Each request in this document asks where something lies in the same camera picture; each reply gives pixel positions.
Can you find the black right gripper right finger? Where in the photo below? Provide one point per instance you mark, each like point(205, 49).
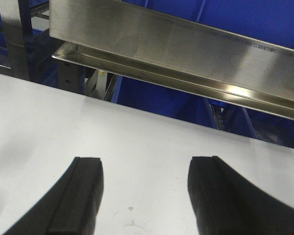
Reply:
point(226, 203)

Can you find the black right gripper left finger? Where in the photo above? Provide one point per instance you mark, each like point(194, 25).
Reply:
point(70, 207)

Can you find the blue bin below right shelf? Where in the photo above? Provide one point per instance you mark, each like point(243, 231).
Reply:
point(203, 111)

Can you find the stainless steel rack frame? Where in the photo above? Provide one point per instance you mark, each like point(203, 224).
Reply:
point(151, 46)

